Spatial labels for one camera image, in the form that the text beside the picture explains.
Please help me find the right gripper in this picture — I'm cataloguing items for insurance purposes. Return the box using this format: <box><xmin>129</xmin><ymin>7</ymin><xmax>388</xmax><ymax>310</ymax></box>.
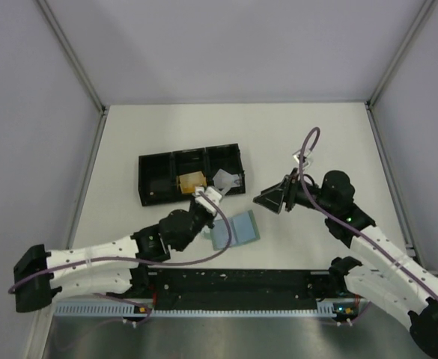
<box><xmin>254</xmin><ymin>168</ymin><xmax>335</xmax><ymax>215</ymax></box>

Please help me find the green card holder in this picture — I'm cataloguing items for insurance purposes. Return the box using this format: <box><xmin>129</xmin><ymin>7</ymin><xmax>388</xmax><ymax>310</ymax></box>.
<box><xmin>202</xmin><ymin>210</ymin><xmax>261</xmax><ymax>251</ymax></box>

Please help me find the black three-compartment tray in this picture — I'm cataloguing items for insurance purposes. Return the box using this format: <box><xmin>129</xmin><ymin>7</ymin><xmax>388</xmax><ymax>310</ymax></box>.
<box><xmin>138</xmin><ymin>144</ymin><xmax>246</xmax><ymax>206</ymax></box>

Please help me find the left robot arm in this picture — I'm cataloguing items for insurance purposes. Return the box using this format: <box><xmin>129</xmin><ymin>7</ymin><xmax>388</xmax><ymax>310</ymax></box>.
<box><xmin>8</xmin><ymin>196</ymin><xmax>223</xmax><ymax>313</ymax></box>

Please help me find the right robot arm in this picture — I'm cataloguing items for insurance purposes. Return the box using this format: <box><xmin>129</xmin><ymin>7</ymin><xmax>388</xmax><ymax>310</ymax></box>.
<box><xmin>253</xmin><ymin>169</ymin><xmax>438</xmax><ymax>358</ymax></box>

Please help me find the gold credit cards stack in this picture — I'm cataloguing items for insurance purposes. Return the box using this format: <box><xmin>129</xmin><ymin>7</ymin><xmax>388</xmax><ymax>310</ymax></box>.
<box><xmin>178</xmin><ymin>171</ymin><xmax>207</xmax><ymax>194</ymax></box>

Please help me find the white credit cards stack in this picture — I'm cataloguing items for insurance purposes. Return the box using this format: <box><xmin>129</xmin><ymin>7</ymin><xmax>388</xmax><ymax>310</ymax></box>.
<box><xmin>213</xmin><ymin>169</ymin><xmax>241</xmax><ymax>192</ymax></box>

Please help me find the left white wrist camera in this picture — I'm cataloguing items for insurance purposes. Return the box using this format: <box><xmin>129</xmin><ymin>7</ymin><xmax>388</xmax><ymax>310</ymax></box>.
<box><xmin>192</xmin><ymin>186</ymin><xmax>224</xmax><ymax>216</ymax></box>

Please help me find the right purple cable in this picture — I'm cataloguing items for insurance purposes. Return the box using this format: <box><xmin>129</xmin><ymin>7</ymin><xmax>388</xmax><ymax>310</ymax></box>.
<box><xmin>296</xmin><ymin>127</ymin><xmax>438</xmax><ymax>330</ymax></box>

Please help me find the purple cable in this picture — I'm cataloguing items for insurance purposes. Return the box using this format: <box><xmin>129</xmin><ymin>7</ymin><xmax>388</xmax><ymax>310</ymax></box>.
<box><xmin>296</xmin><ymin>127</ymin><xmax>438</xmax><ymax>330</ymax></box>
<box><xmin>7</xmin><ymin>190</ymin><xmax>231</xmax><ymax>325</ymax></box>

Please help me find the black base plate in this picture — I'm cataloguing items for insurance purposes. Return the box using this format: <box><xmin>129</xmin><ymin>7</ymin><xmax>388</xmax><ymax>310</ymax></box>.
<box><xmin>128</xmin><ymin>269</ymin><xmax>336</xmax><ymax>311</ymax></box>

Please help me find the white slotted cable duct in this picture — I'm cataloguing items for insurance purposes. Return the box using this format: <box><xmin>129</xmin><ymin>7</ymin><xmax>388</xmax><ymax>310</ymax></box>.
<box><xmin>54</xmin><ymin>301</ymin><xmax>336</xmax><ymax>319</ymax></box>

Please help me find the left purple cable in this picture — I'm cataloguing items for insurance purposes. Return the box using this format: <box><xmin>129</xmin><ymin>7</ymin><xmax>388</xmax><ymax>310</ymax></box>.
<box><xmin>7</xmin><ymin>190</ymin><xmax>231</xmax><ymax>325</ymax></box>

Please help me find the left aluminium corner post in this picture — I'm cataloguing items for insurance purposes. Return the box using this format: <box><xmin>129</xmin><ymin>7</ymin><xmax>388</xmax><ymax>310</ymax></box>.
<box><xmin>35</xmin><ymin>0</ymin><xmax>108</xmax><ymax>114</ymax></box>

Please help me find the aluminium corner post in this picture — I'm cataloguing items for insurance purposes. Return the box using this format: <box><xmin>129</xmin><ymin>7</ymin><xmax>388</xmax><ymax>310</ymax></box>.
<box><xmin>35</xmin><ymin>0</ymin><xmax>108</xmax><ymax>114</ymax></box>
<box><xmin>365</xmin><ymin>0</ymin><xmax>438</xmax><ymax>109</ymax></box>

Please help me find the right aluminium corner post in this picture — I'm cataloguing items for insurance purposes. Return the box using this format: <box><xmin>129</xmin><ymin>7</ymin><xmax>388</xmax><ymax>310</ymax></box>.
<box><xmin>365</xmin><ymin>0</ymin><xmax>438</xmax><ymax>109</ymax></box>

